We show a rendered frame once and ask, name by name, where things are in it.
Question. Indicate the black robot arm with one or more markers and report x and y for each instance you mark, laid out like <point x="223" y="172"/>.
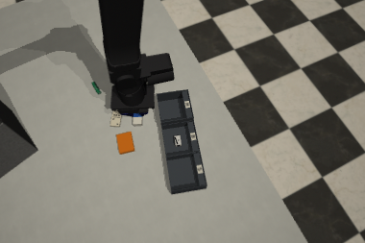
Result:
<point x="121" y="21"/>

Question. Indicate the cream domino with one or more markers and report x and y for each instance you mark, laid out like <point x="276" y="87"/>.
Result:
<point x="115" y="119"/>

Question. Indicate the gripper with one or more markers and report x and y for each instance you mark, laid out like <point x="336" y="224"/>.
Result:
<point x="137" y="102"/>

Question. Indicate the black rack of three bins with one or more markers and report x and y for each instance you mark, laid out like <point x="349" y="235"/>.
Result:
<point x="184" y="163"/>

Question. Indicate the orange flat rectangular block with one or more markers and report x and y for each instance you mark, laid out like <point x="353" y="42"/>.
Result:
<point x="125" y="143"/>

